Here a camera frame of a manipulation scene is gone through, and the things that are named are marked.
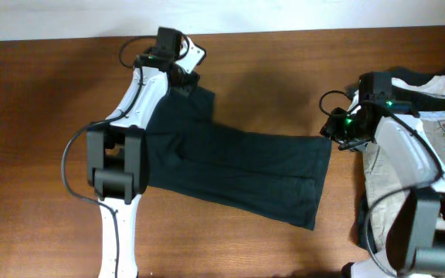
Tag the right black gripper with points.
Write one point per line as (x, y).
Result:
(333, 129)

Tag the light blue garment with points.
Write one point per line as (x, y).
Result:
(432, 115)

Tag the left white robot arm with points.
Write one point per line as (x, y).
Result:
(117, 158)

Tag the dark green t-shirt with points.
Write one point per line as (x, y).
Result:
(276, 176)

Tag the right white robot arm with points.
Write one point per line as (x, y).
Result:
(415, 244)

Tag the black garment in pile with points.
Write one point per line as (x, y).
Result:
(420, 101)

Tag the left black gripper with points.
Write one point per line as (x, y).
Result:
(186, 78)

